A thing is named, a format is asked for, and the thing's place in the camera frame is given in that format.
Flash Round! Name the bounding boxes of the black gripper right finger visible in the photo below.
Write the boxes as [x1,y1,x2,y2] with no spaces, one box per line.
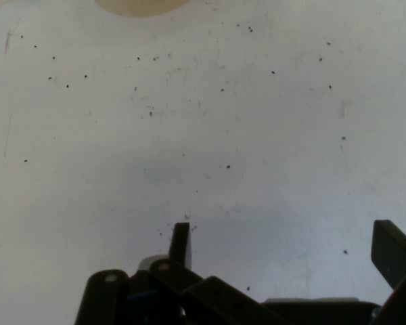
[371,219,406,325]

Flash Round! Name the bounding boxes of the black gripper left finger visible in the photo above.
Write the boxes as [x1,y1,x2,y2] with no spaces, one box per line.
[74,222,285,325]

